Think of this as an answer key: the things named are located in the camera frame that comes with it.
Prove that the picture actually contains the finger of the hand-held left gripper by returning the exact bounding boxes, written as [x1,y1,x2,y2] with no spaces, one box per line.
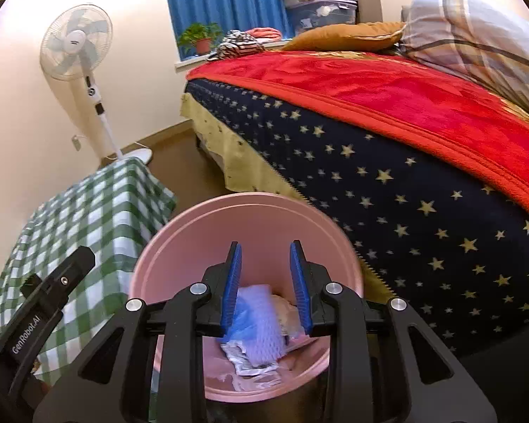
[48,247,96,308]

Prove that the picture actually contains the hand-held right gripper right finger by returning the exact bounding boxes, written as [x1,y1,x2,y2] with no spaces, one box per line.
[288,240,498,423]

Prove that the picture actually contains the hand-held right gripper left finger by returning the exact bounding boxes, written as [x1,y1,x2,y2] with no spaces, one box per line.
[33,241,243,423]

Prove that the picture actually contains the purple foam fruit net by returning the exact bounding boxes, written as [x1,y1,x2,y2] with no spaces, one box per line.
[233,286,287,364]

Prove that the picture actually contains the pink plastic bin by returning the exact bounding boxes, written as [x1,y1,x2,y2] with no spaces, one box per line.
[128,192,366,404]

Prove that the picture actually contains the green checkered tablecloth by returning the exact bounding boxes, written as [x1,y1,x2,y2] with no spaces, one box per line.
[0,158,178,388]

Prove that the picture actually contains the silver foil wrapper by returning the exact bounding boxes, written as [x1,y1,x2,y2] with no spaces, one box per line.
[220,339,283,377]

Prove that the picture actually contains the navy star blanket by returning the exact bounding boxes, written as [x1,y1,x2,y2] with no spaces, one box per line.
[184,78,529,357]

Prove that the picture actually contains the red blanket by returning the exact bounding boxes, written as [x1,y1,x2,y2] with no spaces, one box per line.
[187,49,529,230]

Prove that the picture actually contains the white standing fan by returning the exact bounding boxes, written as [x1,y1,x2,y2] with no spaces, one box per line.
[39,4,153,168]

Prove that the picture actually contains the white window sill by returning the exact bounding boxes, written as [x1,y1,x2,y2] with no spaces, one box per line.
[174,39,292,72]

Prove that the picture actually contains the striped black white cloth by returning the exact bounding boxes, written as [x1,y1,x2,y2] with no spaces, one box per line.
[206,29,266,61]

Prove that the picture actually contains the potted green plant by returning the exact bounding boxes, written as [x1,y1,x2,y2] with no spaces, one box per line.
[176,22,225,56]

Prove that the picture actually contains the brown pillow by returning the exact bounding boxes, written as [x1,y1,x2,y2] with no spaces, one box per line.
[281,21,406,52]

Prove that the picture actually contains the pink folded cloth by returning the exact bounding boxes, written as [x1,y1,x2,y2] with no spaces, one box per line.
[247,27,283,41]

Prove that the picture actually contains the clear storage boxes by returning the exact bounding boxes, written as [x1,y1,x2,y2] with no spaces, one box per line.
[286,0,359,36]

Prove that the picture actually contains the plaid pillow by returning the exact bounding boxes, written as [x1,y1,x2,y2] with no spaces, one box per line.
[399,0,529,117]

